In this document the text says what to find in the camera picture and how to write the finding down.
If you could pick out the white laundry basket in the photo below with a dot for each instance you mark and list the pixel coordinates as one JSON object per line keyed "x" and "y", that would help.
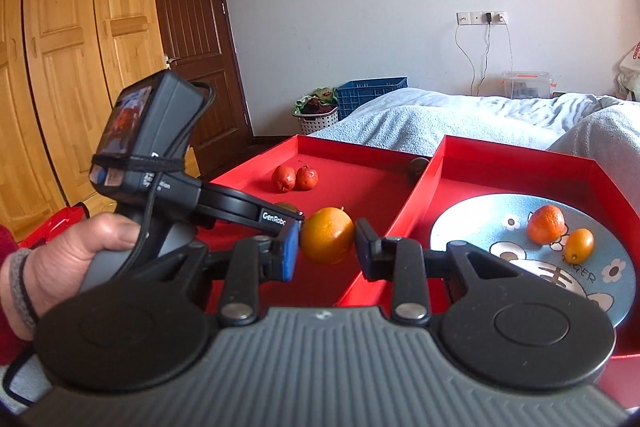
{"x": 315, "y": 119}

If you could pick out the large orange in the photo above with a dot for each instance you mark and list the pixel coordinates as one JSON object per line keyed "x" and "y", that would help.
{"x": 327, "y": 237}

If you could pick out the white wall outlet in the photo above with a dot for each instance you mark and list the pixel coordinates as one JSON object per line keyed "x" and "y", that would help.
{"x": 470, "y": 18}

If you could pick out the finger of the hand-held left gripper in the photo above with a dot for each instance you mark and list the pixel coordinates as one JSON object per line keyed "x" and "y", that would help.
{"x": 280, "y": 222}

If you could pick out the brown kiwi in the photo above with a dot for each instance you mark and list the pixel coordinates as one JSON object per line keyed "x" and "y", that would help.
{"x": 286, "y": 207}
{"x": 419, "y": 168}

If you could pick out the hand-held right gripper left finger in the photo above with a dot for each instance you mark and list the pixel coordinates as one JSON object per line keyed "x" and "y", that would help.
{"x": 289, "y": 257}

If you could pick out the red cardboard box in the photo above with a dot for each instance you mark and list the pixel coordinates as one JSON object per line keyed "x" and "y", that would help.
{"x": 500, "y": 177}
{"x": 360, "y": 192}

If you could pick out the small mandarin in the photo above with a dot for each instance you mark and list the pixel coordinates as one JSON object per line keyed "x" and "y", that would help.
{"x": 546, "y": 224}

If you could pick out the wooden wardrobe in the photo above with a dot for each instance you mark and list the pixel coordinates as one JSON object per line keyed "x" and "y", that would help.
{"x": 65, "y": 57}

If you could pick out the light blue bed blanket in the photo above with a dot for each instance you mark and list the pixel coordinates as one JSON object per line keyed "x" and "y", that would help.
{"x": 425, "y": 119}

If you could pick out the person's left hand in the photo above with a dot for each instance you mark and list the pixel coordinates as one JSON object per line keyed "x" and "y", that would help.
{"x": 65, "y": 257}

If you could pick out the clear plastic storage box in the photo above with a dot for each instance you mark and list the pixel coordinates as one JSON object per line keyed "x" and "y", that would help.
{"x": 527, "y": 86}

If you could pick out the yellow kumquat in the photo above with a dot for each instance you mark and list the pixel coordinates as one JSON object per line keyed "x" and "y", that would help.
{"x": 579, "y": 246}

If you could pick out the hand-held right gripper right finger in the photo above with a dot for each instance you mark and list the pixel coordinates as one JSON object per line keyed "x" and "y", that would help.
{"x": 364, "y": 252}

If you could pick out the grey blanket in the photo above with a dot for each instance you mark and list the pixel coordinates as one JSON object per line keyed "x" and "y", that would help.
{"x": 600, "y": 137}

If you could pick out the blue cartoon plate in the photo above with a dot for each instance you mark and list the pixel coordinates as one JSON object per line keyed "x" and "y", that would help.
{"x": 475, "y": 227}

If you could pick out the blue plastic crate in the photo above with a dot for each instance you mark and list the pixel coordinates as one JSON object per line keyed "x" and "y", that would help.
{"x": 370, "y": 97}

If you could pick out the grey black wristband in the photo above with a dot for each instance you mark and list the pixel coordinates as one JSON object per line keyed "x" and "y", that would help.
{"x": 20, "y": 287}

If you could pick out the small red fruit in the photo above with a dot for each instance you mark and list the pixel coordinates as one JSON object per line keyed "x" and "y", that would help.
{"x": 307, "y": 178}
{"x": 283, "y": 179}

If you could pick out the dark brown door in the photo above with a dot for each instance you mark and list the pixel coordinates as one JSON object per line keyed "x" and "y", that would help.
{"x": 200, "y": 57}

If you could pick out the white plastic bag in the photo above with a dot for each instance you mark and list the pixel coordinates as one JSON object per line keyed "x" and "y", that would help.
{"x": 630, "y": 72}

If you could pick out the red plastic object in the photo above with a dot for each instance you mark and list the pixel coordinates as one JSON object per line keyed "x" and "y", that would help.
{"x": 60, "y": 219}

